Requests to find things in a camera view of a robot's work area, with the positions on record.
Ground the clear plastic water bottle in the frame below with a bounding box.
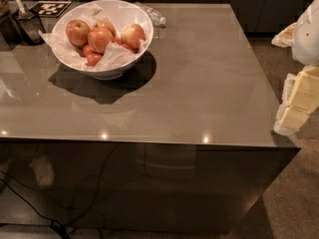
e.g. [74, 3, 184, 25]
[135, 2, 166, 28]

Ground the dark metal scoop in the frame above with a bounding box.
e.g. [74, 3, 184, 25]
[13, 0, 45, 46]

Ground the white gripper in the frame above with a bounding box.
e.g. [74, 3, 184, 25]
[271, 23, 319, 131]

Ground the black floor cable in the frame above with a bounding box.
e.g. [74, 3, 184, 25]
[0, 142, 121, 239]

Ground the red apple low right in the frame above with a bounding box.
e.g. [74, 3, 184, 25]
[114, 38, 136, 53]

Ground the white bowl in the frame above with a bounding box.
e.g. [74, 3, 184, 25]
[50, 0, 155, 81]

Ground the small red apple bottom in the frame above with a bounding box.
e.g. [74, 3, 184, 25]
[86, 53, 103, 67]

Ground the small red apple left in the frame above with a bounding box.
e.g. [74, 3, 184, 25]
[82, 45, 93, 57]

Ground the small red apple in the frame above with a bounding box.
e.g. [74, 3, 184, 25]
[82, 45, 93, 57]
[86, 53, 103, 67]

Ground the black white fiducial marker card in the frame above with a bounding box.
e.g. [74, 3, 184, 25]
[31, 1, 71, 18]

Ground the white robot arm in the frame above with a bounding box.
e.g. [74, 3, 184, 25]
[271, 0, 319, 135]

